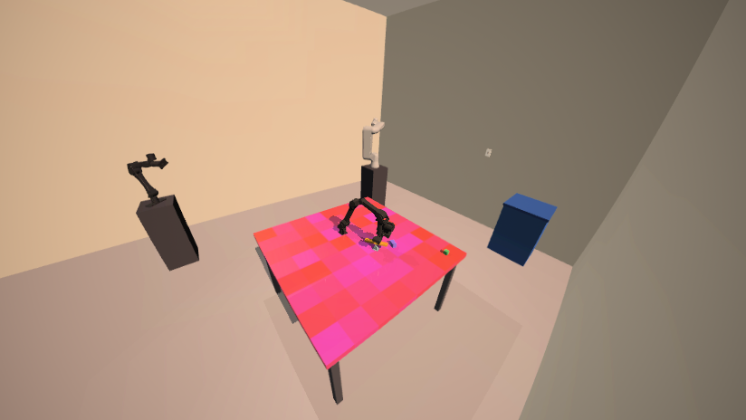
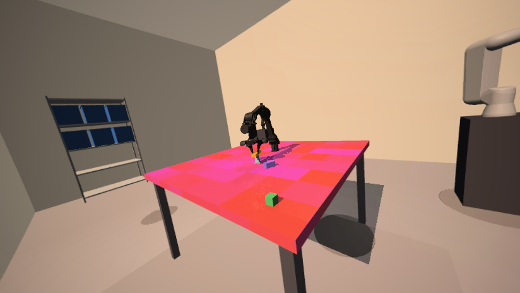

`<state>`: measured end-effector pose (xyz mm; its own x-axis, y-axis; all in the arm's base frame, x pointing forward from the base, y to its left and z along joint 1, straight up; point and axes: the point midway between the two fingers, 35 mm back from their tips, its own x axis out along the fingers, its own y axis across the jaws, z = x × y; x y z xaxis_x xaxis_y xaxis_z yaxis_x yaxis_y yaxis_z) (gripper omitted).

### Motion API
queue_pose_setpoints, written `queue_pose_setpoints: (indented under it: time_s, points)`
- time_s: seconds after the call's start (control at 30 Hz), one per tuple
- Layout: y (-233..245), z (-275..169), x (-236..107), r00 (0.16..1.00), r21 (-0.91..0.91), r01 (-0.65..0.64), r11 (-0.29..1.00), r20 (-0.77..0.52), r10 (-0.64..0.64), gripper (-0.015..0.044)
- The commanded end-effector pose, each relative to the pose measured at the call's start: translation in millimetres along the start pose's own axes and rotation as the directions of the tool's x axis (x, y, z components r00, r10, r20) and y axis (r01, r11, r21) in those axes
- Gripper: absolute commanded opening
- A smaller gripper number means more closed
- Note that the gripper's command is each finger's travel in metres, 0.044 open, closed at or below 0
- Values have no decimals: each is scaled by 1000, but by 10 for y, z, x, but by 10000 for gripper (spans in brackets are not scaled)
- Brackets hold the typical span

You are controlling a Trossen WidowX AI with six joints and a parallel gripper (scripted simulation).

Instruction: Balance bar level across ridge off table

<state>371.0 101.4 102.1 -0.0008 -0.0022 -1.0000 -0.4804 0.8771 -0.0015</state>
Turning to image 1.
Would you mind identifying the orange bar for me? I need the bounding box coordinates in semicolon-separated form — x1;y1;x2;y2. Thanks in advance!
365;238;388;247

